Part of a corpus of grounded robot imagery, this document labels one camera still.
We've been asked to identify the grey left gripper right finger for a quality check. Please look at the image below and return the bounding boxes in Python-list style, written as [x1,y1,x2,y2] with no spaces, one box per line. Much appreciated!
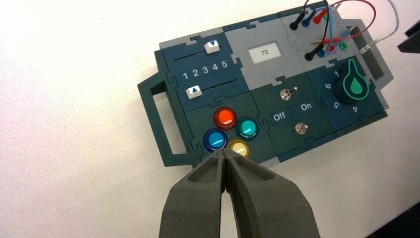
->
[225,149,321,238]

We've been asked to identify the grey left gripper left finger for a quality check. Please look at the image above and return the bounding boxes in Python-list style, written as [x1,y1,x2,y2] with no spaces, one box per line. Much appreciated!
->
[159,149,227,238]

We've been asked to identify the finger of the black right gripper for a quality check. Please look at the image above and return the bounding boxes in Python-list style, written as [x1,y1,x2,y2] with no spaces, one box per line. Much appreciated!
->
[397,35,420,54]
[405,21,420,37]

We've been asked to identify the white banana plug wire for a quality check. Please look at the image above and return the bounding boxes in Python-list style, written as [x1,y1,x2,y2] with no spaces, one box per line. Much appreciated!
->
[359,0,400,55]

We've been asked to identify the yellow round push button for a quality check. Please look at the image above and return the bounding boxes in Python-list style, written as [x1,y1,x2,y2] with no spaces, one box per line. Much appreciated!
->
[227,138,251,159]

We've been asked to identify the blue round push button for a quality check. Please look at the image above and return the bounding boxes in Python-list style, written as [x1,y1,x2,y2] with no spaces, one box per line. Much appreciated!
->
[203,128,228,153]

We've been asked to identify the black green rotary knob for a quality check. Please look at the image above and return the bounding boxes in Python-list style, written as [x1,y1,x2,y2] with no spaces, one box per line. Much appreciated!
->
[333,59,370,105]

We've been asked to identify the green round push button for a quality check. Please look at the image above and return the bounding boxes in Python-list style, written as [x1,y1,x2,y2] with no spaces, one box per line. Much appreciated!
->
[235,117,260,140]

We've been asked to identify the red round push button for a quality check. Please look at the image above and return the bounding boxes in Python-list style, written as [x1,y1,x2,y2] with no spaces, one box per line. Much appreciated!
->
[212,107,238,131]

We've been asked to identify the white slider knob up arrow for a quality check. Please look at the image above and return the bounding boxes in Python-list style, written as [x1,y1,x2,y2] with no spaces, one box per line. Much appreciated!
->
[185,86,203,100]

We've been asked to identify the modular teal grey control box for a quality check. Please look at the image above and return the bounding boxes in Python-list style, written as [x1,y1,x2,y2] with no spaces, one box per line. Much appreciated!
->
[137,0,394,168]

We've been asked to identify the small white display screen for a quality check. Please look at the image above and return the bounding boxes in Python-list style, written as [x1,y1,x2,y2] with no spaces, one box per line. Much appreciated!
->
[248,42,282,64]

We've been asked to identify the white slider knob down arrow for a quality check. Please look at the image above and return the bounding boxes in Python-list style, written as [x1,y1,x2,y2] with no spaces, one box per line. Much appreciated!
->
[204,41,220,54]

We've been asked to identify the red banana plug wire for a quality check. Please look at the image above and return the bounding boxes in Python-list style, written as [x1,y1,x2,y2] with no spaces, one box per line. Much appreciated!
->
[310,0,377,55]

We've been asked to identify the blue banana plug wire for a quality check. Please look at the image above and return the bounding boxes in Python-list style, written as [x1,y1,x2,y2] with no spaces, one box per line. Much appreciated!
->
[301,3,354,59]

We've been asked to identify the black banana plug wire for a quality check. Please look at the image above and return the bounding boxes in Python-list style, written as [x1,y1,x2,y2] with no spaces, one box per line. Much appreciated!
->
[289,0,330,62]

